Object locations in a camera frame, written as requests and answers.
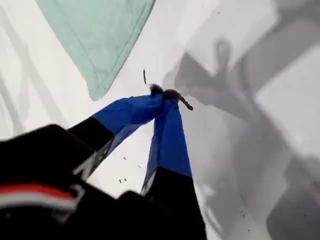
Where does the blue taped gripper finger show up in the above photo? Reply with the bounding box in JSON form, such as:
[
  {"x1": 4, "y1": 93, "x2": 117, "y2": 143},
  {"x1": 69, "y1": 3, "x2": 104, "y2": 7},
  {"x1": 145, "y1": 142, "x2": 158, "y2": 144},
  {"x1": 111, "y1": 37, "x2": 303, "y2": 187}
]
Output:
[
  {"x1": 66, "y1": 83, "x2": 165, "y2": 182},
  {"x1": 139, "y1": 88, "x2": 207, "y2": 240}
]

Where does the pale green T-shirt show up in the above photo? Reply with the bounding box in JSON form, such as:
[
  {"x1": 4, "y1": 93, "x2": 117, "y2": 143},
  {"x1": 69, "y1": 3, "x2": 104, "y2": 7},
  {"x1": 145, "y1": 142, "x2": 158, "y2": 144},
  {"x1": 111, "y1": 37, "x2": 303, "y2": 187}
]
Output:
[{"x1": 34, "y1": 0, "x2": 156, "y2": 102}]

